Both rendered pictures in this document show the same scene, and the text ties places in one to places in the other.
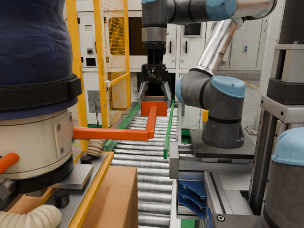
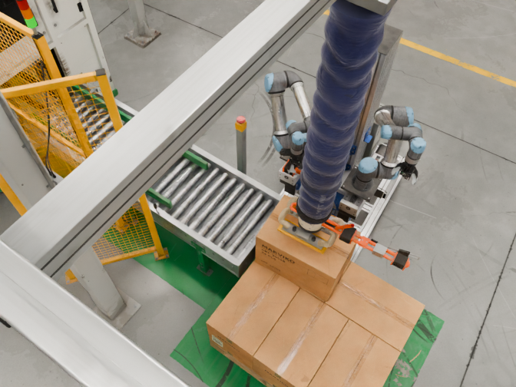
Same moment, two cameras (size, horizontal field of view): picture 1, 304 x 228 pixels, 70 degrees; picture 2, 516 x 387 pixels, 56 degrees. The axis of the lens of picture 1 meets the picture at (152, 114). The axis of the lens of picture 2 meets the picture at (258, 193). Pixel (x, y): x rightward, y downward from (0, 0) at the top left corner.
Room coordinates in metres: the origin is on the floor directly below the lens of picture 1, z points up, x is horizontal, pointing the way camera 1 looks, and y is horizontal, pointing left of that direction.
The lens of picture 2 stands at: (0.05, 1.86, 3.87)
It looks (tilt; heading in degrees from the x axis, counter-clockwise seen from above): 57 degrees down; 296
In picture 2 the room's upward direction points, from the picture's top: 2 degrees clockwise
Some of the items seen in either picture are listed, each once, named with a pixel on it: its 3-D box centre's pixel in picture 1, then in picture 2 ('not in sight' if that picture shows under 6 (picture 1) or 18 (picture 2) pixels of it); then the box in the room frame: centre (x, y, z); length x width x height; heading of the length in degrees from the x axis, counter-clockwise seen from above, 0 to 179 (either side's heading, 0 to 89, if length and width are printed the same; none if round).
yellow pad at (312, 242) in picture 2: not in sight; (303, 234); (0.44, 0.36, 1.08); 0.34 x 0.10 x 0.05; 176
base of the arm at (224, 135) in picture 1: (223, 127); not in sight; (0.75, -0.26, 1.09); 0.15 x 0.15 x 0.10
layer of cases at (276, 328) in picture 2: not in sight; (313, 322); (0.18, 0.60, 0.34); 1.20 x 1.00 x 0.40; 173
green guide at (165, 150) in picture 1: (173, 120); (138, 120); (2.27, -0.24, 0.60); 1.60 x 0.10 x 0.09; 173
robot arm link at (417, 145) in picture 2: not in sight; (416, 147); (0.02, 0.00, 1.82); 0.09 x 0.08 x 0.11; 112
